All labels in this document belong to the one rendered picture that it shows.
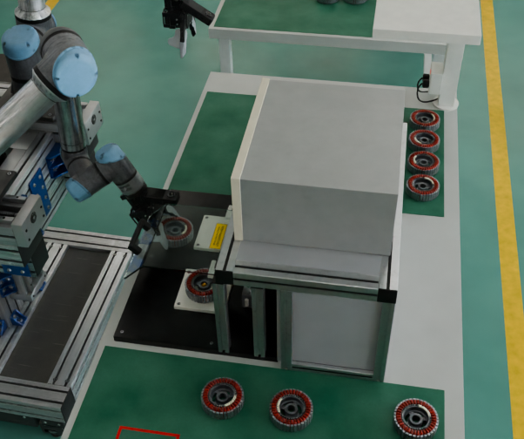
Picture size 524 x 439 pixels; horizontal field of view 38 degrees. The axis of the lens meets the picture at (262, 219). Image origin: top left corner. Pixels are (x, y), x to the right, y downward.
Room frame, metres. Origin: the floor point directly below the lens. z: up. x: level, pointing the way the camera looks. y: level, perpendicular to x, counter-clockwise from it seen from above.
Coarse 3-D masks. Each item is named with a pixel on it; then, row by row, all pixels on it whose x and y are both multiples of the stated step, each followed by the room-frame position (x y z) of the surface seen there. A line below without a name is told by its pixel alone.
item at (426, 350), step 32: (416, 96) 2.52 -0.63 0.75; (448, 128) 2.30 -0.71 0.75; (448, 160) 2.11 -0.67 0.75; (448, 192) 1.93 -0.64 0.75; (416, 224) 1.78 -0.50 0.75; (448, 224) 1.78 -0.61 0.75; (416, 256) 1.64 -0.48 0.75; (448, 256) 1.63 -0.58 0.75; (128, 288) 1.54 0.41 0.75; (416, 288) 1.50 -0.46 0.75; (448, 288) 1.50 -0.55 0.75; (416, 320) 1.38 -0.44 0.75; (448, 320) 1.38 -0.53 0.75; (96, 352) 1.30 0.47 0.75; (160, 352) 1.30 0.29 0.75; (192, 352) 1.29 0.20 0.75; (416, 352) 1.27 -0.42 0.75; (448, 352) 1.27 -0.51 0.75; (416, 384) 1.17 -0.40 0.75; (448, 384) 1.16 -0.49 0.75; (448, 416) 1.06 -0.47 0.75
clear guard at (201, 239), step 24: (168, 216) 1.51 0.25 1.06; (192, 216) 1.51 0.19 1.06; (216, 216) 1.51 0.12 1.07; (144, 240) 1.45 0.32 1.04; (168, 240) 1.42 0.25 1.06; (192, 240) 1.41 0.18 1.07; (144, 264) 1.33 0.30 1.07; (168, 264) 1.33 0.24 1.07; (192, 264) 1.33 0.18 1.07; (216, 264) 1.33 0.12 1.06
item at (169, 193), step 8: (144, 192) 1.71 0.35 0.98; (152, 192) 1.71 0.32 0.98; (160, 192) 1.71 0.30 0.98; (168, 192) 1.70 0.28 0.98; (176, 192) 1.70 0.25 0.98; (144, 200) 1.69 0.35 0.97; (152, 200) 1.68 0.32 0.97; (160, 200) 1.68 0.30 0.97; (168, 200) 1.67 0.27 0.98; (176, 200) 1.67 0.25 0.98
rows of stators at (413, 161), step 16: (416, 112) 2.35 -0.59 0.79; (432, 112) 2.35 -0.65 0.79; (416, 128) 2.28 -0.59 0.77; (432, 128) 2.27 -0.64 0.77; (416, 144) 2.16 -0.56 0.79; (432, 144) 2.15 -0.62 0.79; (416, 160) 2.09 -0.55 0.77; (432, 160) 2.07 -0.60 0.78; (416, 176) 1.98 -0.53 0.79; (432, 176) 1.98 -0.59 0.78; (416, 192) 1.90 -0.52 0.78; (432, 192) 1.89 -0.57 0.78
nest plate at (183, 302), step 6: (186, 276) 1.55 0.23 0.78; (180, 288) 1.50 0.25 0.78; (228, 288) 1.49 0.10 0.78; (180, 294) 1.48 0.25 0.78; (186, 294) 1.48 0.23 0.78; (228, 294) 1.47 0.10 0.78; (180, 300) 1.46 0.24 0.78; (186, 300) 1.46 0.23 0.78; (228, 300) 1.46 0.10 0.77; (174, 306) 1.43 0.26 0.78; (180, 306) 1.43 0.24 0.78; (186, 306) 1.43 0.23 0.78; (192, 306) 1.43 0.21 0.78; (198, 306) 1.43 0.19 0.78; (204, 306) 1.43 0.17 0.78; (210, 306) 1.43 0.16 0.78; (204, 312) 1.42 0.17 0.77; (210, 312) 1.41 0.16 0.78
